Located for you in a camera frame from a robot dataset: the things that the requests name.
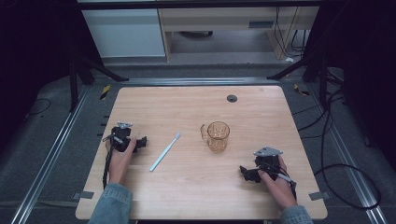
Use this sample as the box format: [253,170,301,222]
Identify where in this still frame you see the light blue toothbrush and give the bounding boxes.
[148,132,182,173]

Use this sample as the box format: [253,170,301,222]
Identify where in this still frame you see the person's right hand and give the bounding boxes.
[257,155,299,212]

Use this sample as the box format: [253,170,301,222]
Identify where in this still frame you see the black cables under desk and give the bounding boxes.
[274,7,309,60]

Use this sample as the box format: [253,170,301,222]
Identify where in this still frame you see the metal floor rail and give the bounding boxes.
[306,83,389,224]
[121,77,280,87]
[10,85,92,224]

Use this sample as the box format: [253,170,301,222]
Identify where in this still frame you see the left hand-held gripper cable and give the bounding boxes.
[102,145,115,190]

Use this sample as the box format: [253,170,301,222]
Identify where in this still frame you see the hand-held gripper cable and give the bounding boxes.
[102,145,115,190]
[261,162,298,200]

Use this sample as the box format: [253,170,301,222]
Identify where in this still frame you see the white cabinet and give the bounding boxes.
[80,7,166,59]

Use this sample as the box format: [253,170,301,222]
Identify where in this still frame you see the right hand-held gripper cable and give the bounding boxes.
[261,162,298,200]

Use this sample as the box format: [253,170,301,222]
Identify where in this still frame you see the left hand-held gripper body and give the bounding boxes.
[102,120,140,153]

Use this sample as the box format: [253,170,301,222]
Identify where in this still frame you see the grey tape piece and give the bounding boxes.
[72,190,95,201]
[308,190,331,202]

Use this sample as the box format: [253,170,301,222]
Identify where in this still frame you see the black floor cable loop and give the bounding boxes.
[292,88,383,210]

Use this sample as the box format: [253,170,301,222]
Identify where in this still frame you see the amber transparent cup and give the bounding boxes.
[200,120,231,153]

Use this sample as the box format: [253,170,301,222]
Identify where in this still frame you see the yellow black tape strip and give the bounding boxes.
[99,84,112,101]
[293,82,311,97]

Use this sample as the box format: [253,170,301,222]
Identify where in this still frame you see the black metal stand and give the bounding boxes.
[266,46,345,108]
[67,46,130,113]

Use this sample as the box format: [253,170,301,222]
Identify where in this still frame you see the person's left hand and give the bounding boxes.
[105,136,138,187]

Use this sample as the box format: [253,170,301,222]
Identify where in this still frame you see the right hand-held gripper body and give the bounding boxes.
[252,146,285,182]

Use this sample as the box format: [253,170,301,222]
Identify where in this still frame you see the thin black floor cable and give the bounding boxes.
[21,97,52,123]

